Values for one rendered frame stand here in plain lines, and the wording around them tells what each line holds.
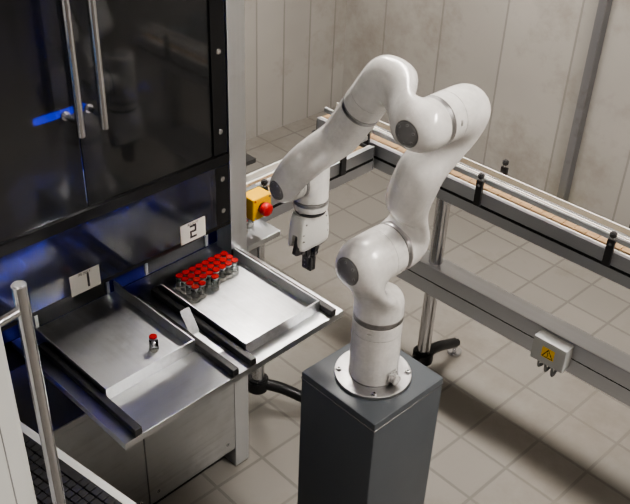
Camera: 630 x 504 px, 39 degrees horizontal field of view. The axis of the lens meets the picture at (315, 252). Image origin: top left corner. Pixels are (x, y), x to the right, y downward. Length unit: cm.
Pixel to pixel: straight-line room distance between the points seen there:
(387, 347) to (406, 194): 43
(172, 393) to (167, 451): 73
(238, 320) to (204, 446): 73
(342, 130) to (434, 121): 30
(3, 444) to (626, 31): 342
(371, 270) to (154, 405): 60
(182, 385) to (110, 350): 22
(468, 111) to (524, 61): 295
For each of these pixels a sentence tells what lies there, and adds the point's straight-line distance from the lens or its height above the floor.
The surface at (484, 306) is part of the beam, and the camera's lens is 307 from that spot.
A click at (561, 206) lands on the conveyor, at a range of 285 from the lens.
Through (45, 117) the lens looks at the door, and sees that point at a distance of 203.
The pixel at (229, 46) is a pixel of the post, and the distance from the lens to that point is 228.
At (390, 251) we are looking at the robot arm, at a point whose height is 126.
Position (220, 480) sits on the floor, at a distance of 311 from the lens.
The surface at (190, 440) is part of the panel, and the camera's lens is 288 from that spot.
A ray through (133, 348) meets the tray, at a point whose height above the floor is 88.
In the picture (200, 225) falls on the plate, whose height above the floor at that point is 103.
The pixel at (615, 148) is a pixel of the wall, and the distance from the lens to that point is 451.
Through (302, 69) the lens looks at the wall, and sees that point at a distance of 528.
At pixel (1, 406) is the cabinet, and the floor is 129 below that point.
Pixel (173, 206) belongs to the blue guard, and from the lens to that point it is 234.
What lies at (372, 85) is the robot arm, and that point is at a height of 162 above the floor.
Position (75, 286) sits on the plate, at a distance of 226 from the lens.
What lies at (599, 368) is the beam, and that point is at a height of 51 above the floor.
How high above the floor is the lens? 232
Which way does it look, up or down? 34 degrees down
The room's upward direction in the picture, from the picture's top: 2 degrees clockwise
